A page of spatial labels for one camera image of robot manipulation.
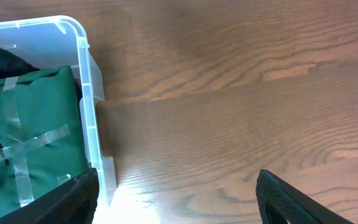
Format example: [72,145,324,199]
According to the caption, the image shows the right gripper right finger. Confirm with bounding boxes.
[255,169,352,224]

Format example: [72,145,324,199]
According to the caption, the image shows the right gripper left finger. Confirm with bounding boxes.
[0,168,99,224]

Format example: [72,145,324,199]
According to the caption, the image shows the clear plastic storage container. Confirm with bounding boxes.
[0,16,117,210]

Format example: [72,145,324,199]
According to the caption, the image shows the green taped cloth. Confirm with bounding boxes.
[0,66,88,218]

